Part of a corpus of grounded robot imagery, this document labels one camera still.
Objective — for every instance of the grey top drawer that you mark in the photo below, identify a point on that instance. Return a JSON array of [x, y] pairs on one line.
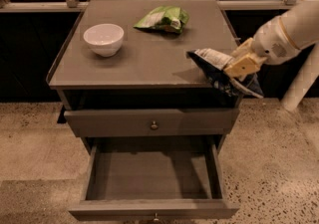
[[127, 123]]

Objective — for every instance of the white diagonal post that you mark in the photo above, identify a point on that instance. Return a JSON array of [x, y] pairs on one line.
[[303, 81]]

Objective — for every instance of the green chip bag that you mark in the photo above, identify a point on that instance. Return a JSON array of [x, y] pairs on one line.
[[164, 18]]

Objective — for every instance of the grey open middle drawer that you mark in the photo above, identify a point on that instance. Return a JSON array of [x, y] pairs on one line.
[[132, 178]]

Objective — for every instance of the grey wooden drawer cabinet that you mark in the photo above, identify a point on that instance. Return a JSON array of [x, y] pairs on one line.
[[151, 71]]

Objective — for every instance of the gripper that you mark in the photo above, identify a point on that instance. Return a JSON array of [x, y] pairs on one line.
[[270, 43]]

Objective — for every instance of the brass top drawer knob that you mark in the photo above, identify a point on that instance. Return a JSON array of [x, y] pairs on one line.
[[154, 125]]

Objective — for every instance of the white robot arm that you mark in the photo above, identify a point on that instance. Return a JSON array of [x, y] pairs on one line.
[[277, 41]]

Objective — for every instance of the blue chip bag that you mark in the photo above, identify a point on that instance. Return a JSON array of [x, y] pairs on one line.
[[213, 63]]

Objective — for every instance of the white ceramic bowl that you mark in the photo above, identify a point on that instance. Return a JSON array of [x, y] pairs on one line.
[[104, 39]]

